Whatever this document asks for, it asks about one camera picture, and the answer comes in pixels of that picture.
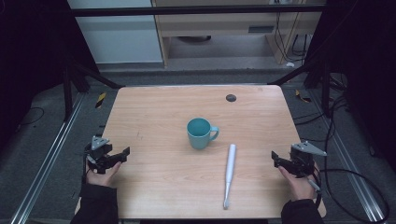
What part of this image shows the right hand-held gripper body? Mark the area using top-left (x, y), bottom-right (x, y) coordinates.
top-left (289, 140), bottom-right (328, 179)

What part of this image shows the person's left hand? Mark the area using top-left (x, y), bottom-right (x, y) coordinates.
top-left (85, 161), bottom-right (122, 188)

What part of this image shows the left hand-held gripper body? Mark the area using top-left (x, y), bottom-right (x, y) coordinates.
top-left (84, 134), bottom-right (114, 175)

